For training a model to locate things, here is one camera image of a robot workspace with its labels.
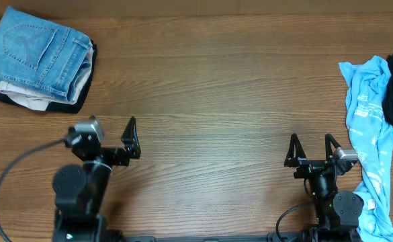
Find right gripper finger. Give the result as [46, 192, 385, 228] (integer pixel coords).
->
[284, 133, 306, 167]
[324, 133, 341, 161]

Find blue denim jeans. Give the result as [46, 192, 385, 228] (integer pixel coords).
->
[0, 6, 93, 102]

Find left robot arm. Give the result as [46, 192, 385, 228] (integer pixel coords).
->
[52, 116, 141, 242]

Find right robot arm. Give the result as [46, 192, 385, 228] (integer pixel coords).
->
[275, 133, 364, 242]

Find light blue printed t-shirt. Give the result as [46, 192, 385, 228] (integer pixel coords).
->
[339, 56, 393, 242]

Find folded beige trousers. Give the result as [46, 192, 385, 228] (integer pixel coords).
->
[0, 44, 97, 114]

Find folded black garment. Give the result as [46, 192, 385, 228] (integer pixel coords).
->
[0, 41, 97, 114]

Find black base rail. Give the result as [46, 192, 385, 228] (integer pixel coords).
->
[120, 233, 361, 242]

